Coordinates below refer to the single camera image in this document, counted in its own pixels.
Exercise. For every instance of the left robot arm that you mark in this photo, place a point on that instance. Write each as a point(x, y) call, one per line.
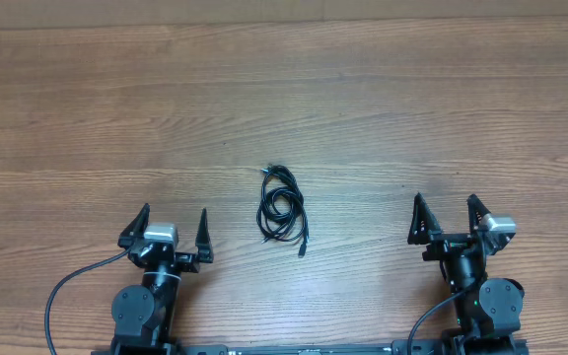
point(143, 313)

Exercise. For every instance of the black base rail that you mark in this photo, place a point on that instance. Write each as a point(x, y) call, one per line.
point(397, 347)

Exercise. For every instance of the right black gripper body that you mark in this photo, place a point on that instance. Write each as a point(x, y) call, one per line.
point(445, 246)

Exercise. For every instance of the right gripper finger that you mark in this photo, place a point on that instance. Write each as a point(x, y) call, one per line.
point(424, 228)
point(478, 214)

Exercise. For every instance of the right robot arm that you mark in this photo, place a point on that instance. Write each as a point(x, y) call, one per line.
point(488, 309)

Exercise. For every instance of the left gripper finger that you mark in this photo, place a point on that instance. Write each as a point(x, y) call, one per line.
point(203, 244)
point(135, 229)

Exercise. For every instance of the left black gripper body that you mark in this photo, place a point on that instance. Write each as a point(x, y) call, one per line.
point(182, 263)

